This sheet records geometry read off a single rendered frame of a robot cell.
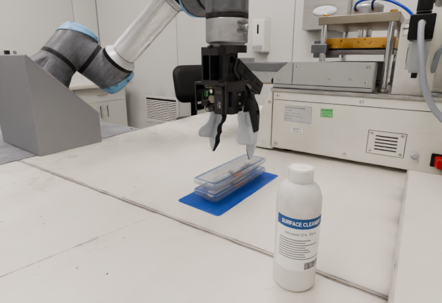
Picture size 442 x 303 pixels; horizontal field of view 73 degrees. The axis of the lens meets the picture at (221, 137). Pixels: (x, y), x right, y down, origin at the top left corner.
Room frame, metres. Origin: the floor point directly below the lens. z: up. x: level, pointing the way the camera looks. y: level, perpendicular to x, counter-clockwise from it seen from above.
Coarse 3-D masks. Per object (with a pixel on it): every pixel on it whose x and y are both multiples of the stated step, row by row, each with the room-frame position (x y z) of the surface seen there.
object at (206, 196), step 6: (264, 168) 0.63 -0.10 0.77; (258, 174) 0.61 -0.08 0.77; (246, 180) 0.57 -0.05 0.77; (252, 180) 0.61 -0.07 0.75; (198, 186) 0.53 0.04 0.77; (234, 186) 0.53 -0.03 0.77; (240, 186) 0.55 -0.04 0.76; (198, 192) 0.51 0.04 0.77; (228, 192) 0.52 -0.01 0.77; (210, 198) 0.49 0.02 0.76; (216, 198) 0.49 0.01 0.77
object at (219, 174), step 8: (232, 160) 0.62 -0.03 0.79; (240, 160) 0.62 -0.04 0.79; (248, 160) 0.62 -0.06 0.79; (256, 160) 0.62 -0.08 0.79; (216, 168) 0.57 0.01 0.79; (224, 168) 0.57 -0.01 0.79; (232, 168) 0.57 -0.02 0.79; (240, 168) 0.57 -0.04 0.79; (200, 176) 0.53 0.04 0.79; (208, 176) 0.53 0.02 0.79; (216, 176) 0.53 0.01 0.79; (224, 176) 0.53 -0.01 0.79; (216, 184) 0.49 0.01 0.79
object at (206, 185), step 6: (258, 162) 0.61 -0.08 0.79; (264, 162) 0.63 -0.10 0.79; (252, 168) 0.59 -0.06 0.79; (240, 174) 0.55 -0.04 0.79; (246, 174) 0.59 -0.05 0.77; (198, 180) 0.51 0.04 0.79; (228, 180) 0.52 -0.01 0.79; (234, 180) 0.55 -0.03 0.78; (204, 186) 0.52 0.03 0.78; (210, 186) 0.49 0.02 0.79; (216, 186) 0.49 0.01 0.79; (222, 186) 0.52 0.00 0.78
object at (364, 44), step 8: (360, 32) 0.86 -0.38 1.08; (368, 32) 0.85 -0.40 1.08; (328, 40) 0.82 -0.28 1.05; (336, 40) 0.81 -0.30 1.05; (344, 40) 0.80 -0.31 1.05; (352, 40) 0.79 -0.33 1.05; (360, 40) 0.78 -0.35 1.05; (368, 40) 0.77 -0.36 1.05; (376, 40) 0.76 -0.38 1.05; (384, 40) 0.75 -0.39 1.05; (336, 48) 0.81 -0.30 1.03; (344, 48) 0.80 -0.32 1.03; (352, 48) 0.79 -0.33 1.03; (360, 48) 0.78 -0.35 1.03; (368, 48) 0.77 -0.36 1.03; (376, 48) 0.76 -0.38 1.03; (384, 48) 0.75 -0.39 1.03
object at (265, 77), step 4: (244, 60) 1.07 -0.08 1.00; (248, 60) 1.10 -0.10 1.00; (252, 60) 1.12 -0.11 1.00; (256, 72) 0.93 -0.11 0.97; (260, 72) 0.92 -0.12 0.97; (264, 72) 0.91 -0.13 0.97; (268, 72) 0.91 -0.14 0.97; (272, 72) 0.90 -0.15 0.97; (260, 76) 0.92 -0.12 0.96; (264, 76) 0.91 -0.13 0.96; (268, 76) 0.91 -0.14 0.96; (272, 76) 0.90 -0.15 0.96; (260, 80) 0.92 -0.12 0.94; (264, 80) 0.91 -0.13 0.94; (268, 80) 0.91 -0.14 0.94
